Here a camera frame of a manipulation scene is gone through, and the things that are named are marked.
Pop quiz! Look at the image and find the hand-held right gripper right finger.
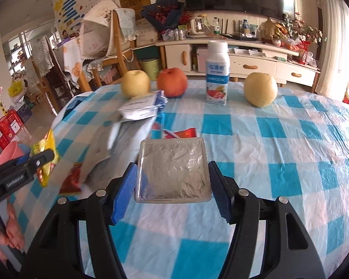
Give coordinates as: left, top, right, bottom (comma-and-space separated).
208, 161, 326, 279

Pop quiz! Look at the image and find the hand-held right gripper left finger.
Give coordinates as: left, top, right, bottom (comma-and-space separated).
19, 162, 138, 279

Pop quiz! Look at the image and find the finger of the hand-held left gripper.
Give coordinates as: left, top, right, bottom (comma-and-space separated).
16, 149, 55, 171

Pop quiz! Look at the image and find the yellow snack packet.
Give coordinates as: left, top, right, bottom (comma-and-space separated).
30, 129, 60, 188

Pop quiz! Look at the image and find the silver foil tray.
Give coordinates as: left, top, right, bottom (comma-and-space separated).
134, 137, 213, 204

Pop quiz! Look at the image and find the person's left hand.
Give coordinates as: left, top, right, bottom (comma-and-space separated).
0, 202, 25, 268

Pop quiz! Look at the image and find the pink plastic basin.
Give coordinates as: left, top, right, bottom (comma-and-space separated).
0, 141, 32, 169

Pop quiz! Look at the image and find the red snack packet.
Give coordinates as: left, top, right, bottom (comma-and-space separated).
151, 127, 199, 140
59, 165, 82, 196

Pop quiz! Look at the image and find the blue checked plastic tablecloth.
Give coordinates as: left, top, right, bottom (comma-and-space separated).
9, 80, 349, 279

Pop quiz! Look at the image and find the yellow plastic bag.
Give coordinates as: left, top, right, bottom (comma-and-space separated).
8, 80, 25, 97

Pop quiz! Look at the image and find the white blue milk carton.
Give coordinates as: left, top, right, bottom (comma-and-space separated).
118, 91, 168, 121

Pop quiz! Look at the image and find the dark chair with lace cover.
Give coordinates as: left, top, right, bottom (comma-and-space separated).
31, 36, 76, 114

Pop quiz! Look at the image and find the white cloth with orange print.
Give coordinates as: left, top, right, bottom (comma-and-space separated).
62, 39, 85, 84

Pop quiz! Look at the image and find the yellow apple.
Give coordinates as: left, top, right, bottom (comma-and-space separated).
121, 70, 151, 99

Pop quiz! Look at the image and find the yellow pear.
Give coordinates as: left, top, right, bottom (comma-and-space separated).
244, 73, 278, 107

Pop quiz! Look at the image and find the white yoghurt bottle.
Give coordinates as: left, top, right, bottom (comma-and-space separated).
205, 41, 231, 106

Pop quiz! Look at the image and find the red apple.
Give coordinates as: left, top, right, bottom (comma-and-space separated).
157, 67, 188, 98

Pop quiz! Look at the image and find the wooden chair with cloth covers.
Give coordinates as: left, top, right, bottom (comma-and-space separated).
81, 0, 141, 91

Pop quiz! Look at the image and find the cream television cabinet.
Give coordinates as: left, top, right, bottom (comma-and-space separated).
155, 35, 322, 87

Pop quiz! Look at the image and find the pink storage box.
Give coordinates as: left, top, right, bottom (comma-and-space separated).
196, 48, 209, 73

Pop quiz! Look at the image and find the red gift bag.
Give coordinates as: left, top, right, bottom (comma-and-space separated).
291, 41, 312, 64

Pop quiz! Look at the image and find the glass kettle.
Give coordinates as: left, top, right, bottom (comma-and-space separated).
189, 16, 211, 38

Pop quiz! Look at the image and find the brown gift bag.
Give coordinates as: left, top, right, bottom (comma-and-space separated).
257, 19, 283, 43

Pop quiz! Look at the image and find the artificial flower arrangement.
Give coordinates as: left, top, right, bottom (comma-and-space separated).
282, 12, 323, 46

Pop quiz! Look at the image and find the dark blue flower bouquet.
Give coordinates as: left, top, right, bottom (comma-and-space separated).
141, 1, 185, 31

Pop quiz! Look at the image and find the white curtain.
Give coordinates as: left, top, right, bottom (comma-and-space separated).
316, 0, 349, 94

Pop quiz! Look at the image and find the wall poster with blue stripes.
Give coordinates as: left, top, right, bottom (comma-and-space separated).
51, 0, 114, 40

